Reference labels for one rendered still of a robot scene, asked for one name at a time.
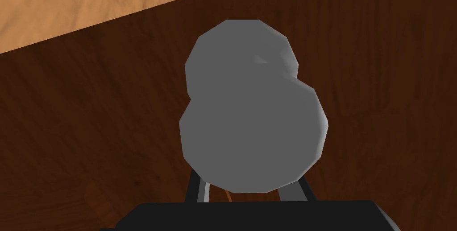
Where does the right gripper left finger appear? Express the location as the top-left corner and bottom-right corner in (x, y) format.
(184, 168), (211, 203)

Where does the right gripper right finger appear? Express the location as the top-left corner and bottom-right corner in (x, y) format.
(278, 175), (318, 202)

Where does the grey round door knob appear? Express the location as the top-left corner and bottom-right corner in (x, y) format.
(178, 19), (329, 194)

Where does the dark brown wooden door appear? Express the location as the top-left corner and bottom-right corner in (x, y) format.
(0, 0), (457, 231)

